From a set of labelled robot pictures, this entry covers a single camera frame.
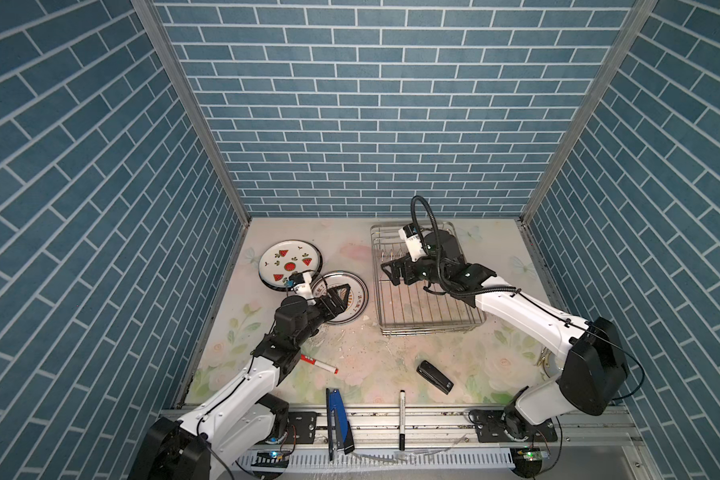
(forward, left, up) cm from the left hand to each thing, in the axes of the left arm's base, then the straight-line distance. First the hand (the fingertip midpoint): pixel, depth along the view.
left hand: (344, 292), depth 80 cm
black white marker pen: (-32, -15, -16) cm, 39 cm away
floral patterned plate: (+7, -3, -15) cm, 17 cm away
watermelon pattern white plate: (+23, +23, -14) cm, 35 cm away
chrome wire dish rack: (+2, -21, -15) cm, 26 cm away
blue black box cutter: (-31, 0, -16) cm, 35 cm away
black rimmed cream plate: (+23, +23, -14) cm, 35 cm away
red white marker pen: (-13, +7, -17) cm, 23 cm away
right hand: (+8, -13, +6) cm, 17 cm away
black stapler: (-18, -24, -13) cm, 33 cm away
